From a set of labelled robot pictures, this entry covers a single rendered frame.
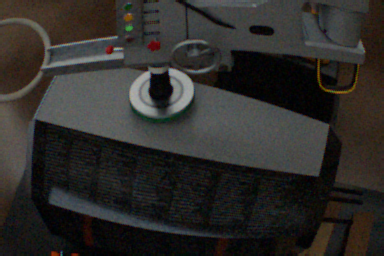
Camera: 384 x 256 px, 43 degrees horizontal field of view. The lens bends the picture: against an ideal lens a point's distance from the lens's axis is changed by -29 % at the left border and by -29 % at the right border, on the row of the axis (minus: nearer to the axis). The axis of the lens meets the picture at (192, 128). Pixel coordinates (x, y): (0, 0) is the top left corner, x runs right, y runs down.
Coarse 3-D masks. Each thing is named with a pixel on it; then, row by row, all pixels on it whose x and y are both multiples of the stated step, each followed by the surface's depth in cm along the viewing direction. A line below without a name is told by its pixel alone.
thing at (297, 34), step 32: (192, 0) 176; (224, 0) 175; (256, 0) 173; (288, 0) 170; (320, 0) 167; (352, 0) 164; (192, 32) 185; (224, 32) 185; (256, 32) 183; (288, 32) 182; (320, 32) 189
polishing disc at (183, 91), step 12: (180, 72) 226; (144, 84) 223; (180, 84) 222; (192, 84) 222; (132, 96) 220; (144, 96) 219; (180, 96) 219; (192, 96) 219; (144, 108) 216; (156, 108) 216; (168, 108) 216; (180, 108) 216
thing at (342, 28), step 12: (324, 12) 179; (336, 12) 173; (348, 12) 170; (360, 12) 173; (324, 24) 184; (336, 24) 177; (348, 24) 175; (360, 24) 179; (336, 36) 182; (348, 36) 180
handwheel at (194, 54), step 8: (184, 40) 181; (192, 40) 180; (200, 40) 180; (176, 48) 182; (192, 48) 187; (216, 48) 182; (168, 56) 185; (192, 56) 184; (200, 56) 184; (216, 56) 185; (176, 64) 188; (216, 64) 187; (184, 72) 190; (192, 72) 190; (200, 72) 190
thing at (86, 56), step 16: (48, 48) 206; (64, 48) 207; (80, 48) 208; (96, 48) 209; (64, 64) 199; (80, 64) 199; (96, 64) 200; (112, 64) 201; (144, 64) 202; (160, 64) 202; (192, 64) 202; (208, 64) 202; (224, 64) 197
